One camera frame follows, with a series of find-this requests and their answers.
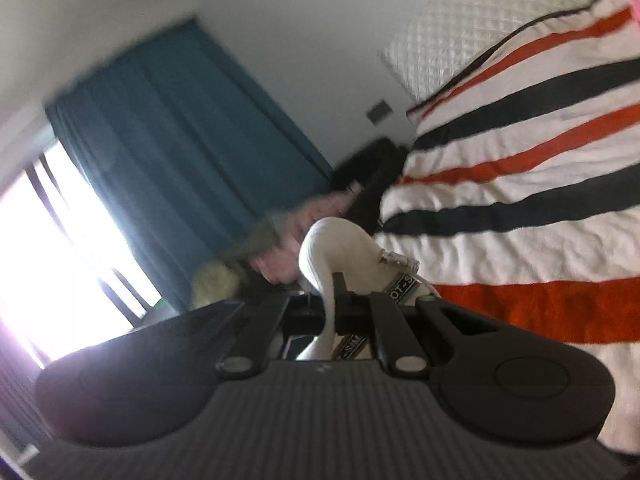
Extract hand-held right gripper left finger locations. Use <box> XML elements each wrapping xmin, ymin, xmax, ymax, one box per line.
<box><xmin>214</xmin><ymin>292</ymin><xmax>327</xmax><ymax>380</ymax></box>

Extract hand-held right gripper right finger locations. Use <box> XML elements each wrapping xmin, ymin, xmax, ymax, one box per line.
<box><xmin>332</xmin><ymin>272</ymin><xmax>504</xmax><ymax>375</ymax></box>

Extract white garment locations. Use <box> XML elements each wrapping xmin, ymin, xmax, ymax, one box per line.
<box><xmin>295</xmin><ymin>217</ymin><xmax>442</xmax><ymax>362</ymax></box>

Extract olive green cloth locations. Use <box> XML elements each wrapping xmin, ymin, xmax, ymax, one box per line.
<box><xmin>219</xmin><ymin>209</ymin><xmax>297</xmax><ymax>262</ymax></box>

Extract pale yellow fluffy cloth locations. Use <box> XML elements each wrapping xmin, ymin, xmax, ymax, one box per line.
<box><xmin>190</xmin><ymin>259</ymin><xmax>247</xmax><ymax>312</ymax></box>

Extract pink cloth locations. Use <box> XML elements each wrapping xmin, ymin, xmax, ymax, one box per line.
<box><xmin>250</xmin><ymin>189</ymin><xmax>362</xmax><ymax>287</ymax></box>

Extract striped blanket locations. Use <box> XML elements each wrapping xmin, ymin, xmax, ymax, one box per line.
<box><xmin>374</xmin><ymin>0</ymin><xmax>640</xmax><ymax>463</ymax></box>

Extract teal curtain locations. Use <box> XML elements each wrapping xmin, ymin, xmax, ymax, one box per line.
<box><xmin>45</xmin><ymin>19</ymin><xmax>334</xmax><ymax>312</ymax></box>

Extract window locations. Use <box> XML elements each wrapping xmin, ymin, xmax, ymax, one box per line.
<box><xmin>0</xmin><ymin>139</ymin><xmax>162</xmax><ymax>362</ymax></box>

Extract white quilted pillow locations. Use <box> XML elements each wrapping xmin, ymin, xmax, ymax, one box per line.
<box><xmin>382</xmin><ymin>0</ymin><xmax>632</xmax><ymax>104</ymax></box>

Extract grey wall switch plate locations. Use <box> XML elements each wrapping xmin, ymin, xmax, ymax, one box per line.
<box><xmin>366</xmin><ymin>100</ymin><xmax>394</xmax><ymax>125</ymax></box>

